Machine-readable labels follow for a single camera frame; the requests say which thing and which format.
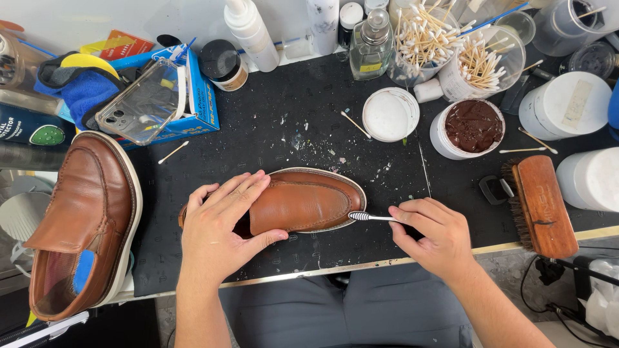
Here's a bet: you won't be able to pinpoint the person's left hand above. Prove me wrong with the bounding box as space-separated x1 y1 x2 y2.
180 169 289 287

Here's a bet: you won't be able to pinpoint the person's right hand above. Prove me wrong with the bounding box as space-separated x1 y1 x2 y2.
388 198 477 282

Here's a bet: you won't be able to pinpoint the white toothbrush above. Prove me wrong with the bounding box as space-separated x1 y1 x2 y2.
348 211 402 223

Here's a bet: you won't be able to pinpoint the brown leather shoe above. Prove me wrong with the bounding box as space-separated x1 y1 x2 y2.
23 130 143 322
178 167 367 237

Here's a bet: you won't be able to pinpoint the wooden shoe brush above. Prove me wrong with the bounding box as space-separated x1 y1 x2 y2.
501 155 579 260

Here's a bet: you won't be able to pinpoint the white jar of brown polish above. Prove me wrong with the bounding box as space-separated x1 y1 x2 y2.
429 99 506 160

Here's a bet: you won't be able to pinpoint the person's grey trousers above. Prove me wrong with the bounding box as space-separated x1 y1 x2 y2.
219 262 475 348

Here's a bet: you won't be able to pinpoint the black work mat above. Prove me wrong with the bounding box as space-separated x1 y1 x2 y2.
127 43 619 297

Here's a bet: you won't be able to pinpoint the white jar lid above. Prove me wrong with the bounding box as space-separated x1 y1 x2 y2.
362 87 420 143

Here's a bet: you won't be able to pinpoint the blue cardboard box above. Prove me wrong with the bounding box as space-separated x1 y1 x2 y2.
55 44 221 150

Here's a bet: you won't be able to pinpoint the clear phone case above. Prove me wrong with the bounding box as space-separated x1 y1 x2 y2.
95 58 187 146

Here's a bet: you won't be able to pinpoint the large white lidded jar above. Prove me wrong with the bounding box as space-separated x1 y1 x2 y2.
518 72 613 141
555 147 619 213

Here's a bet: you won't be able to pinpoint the black lidded small jar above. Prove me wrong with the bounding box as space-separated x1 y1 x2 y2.
199 39 249 92

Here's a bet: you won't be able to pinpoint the white cup of cotton swabs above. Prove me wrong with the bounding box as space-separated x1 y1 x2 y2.
437 25 526 102

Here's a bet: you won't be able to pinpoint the clear cup of cotton swabs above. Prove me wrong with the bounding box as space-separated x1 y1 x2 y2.
387 2 462 88

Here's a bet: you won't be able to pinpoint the blue and grey cloth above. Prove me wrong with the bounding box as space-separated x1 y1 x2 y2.
34 52 126 131

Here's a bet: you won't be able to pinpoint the glass pump bottle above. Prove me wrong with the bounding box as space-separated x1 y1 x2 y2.
349 9 394 81

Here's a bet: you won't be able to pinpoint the white spray bottle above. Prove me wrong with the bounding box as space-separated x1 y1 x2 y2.
223 0 280 73

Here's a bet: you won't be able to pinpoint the orange card packet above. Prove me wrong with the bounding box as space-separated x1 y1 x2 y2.
80 29 155 62

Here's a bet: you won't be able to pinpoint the yellow sponge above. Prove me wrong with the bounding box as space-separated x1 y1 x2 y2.
60 53 120 79

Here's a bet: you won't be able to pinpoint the dark spray can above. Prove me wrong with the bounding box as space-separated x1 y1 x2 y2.
0 102 76 147

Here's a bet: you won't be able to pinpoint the clear plastic cup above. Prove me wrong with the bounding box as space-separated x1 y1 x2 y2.
494 11 536 46

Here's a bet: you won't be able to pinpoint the black bottle white cap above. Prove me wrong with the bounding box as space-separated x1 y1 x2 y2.
338 2 364 49

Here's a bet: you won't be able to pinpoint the clear plastic jar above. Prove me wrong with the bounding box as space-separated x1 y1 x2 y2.
561 41 619 80

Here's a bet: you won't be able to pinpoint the white stained bottle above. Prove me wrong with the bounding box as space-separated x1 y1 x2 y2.
307 0 340 56

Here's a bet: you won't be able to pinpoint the clear plastic container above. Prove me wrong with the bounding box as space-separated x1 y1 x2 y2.
532 0 619 58

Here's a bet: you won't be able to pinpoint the black cable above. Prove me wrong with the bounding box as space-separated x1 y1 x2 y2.
520 255 619 348

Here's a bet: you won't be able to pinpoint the blue handled brush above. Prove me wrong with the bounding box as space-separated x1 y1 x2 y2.
457 1 530 38

